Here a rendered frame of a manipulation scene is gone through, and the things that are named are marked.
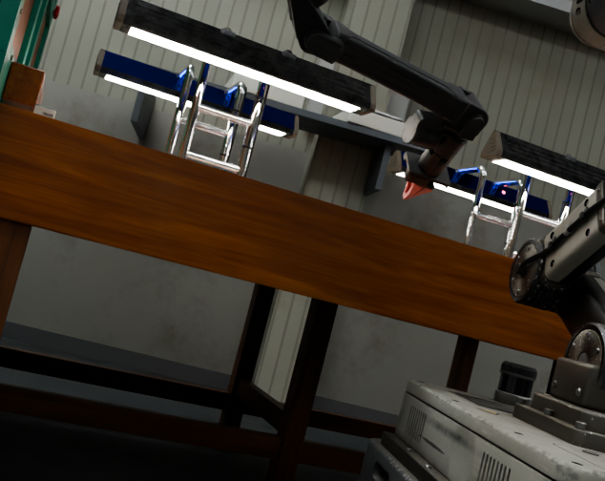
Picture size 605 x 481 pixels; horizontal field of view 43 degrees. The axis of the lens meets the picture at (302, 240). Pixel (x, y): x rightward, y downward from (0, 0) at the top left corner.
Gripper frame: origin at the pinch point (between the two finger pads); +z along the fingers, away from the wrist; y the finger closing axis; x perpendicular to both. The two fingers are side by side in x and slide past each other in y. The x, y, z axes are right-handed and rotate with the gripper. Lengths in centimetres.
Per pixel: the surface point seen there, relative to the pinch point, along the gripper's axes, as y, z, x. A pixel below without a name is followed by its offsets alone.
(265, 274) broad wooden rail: 31.2, 5.6, 27.9
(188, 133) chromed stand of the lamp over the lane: 44, 23, -25
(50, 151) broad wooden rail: 74, -1, 19
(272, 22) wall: -18, 111, -236
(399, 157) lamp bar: -30, 39, -65
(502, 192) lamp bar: -71, 39, -65
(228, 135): 29, 37, -46
